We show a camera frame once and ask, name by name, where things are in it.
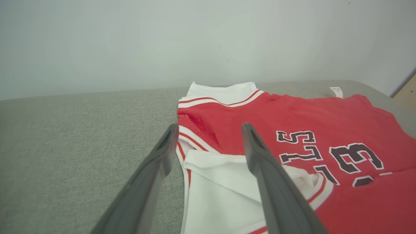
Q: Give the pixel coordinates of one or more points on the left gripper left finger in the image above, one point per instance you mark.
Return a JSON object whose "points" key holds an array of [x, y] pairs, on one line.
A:
{"points": [[143, 195]]}

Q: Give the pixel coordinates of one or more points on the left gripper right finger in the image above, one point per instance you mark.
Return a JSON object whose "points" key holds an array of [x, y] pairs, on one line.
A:
{"points": [[279, 198]]}

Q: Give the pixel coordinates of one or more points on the red jersey with number 23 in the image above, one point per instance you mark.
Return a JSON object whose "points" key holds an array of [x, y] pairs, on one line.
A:
{"points": [[260, 117]]}

